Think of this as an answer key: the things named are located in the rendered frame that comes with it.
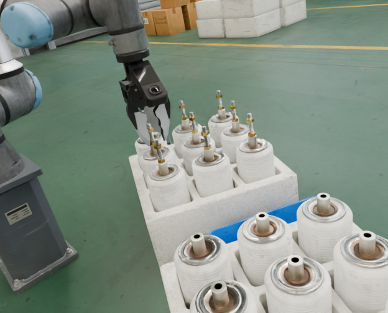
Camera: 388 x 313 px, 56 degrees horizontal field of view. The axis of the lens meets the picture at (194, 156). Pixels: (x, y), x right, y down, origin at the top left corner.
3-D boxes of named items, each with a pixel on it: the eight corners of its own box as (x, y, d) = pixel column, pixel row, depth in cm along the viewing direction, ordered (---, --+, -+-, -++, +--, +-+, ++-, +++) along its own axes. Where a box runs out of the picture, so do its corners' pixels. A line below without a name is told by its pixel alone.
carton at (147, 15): (163, 30, 512) (158, 7, 499) (173, 30, 494) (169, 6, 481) (146, 35, 497) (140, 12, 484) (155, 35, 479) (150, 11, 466)
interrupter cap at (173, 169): (186, 171, 90) (185, 168, 89) (160, 185, 86) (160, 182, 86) (168, 163, 95) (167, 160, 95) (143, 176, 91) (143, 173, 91)
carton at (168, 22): (185, 31, 465) (181, 5, 451) (170, 35, 453) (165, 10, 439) (171, 31, 487) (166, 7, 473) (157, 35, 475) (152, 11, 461)
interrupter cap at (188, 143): (181, 150, 101) (180, 148, 100) (186, 138, 107) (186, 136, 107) (208, 148, 99) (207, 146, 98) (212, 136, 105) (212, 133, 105)
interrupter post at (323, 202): (321, 216, 66) (321, 201, 64) (314, 209, 68) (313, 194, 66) (333, 212, 66) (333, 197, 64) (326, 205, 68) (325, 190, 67)
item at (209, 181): (230, 230, 94) (220, 170, 86) (197, 225, 99) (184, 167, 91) (242, 208, 102) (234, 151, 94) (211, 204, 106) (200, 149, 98)
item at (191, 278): (199, 351, 66) (179, 278, 58) (186, 310, 75) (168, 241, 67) (249, 333, 68) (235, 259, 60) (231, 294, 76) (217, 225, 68)
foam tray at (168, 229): (162, 278, 94) (145, 222, 86) (142, 201, 128) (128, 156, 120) (301, 231, 100) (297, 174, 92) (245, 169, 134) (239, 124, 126)
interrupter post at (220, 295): (216, 312, 52) (212, 295, 50) (211, 299, 54) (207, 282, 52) (232, 306, 52) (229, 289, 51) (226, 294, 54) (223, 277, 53)
